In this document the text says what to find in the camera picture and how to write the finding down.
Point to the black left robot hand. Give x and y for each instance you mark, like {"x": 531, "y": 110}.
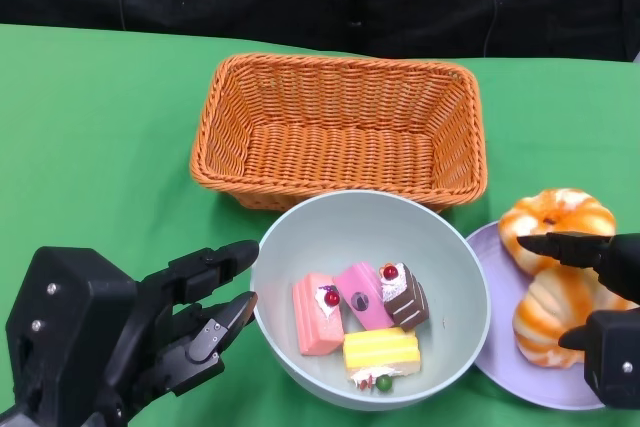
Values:
{"x": 75, "y": 337}

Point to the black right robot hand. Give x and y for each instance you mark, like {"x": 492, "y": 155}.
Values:
{"x": 620, "y": 262}

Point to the oblong orange bread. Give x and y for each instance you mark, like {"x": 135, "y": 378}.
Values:
{"x": 550, "y": 307}

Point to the chocolate brown cake slice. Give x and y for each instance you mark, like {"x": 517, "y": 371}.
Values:
{"x": 410, "y": 307}

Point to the salmon pink cake slice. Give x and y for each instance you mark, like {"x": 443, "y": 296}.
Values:
{"x": 315, "y": 327}

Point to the pale green bowl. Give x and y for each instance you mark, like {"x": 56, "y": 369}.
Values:
{"x": 370, "y": 232}

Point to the yellow cake slice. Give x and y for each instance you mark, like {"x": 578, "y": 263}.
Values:
{"x": 380, "y": 347}

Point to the magenta pink cake slice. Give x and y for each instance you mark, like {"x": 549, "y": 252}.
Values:
{"x": 370, "y": 312}

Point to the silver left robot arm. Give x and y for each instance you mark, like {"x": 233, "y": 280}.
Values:
{"x": 7, "y": 421}

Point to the lavender plate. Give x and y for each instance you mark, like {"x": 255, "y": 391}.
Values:
{"x": 500, "y": 347}

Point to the orange wicker basket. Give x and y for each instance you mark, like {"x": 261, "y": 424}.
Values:
{"x": 340, "y": 157}

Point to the green tablecloth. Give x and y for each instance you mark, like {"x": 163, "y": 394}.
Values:
{"x": 100, "y": 122}

